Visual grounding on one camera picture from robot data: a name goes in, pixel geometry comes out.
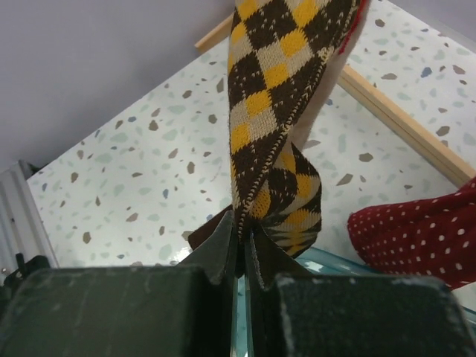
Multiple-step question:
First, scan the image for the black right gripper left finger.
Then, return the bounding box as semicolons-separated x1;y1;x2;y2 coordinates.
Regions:
1;212;238;356

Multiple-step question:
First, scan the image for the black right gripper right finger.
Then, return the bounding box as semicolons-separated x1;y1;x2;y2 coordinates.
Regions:
245;226;476;357

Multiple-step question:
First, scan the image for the red beige knit sock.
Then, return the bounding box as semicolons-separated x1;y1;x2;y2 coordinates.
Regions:
289;1;371;150

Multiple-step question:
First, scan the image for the brown yellow argyle sock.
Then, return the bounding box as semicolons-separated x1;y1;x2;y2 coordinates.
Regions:
228;1;362;257

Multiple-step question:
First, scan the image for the red polka dot garment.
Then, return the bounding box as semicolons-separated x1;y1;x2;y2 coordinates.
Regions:
347;180;475;289

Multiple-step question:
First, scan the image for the wooden drying rack frame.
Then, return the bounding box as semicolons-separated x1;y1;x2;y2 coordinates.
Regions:
193;14;476;189

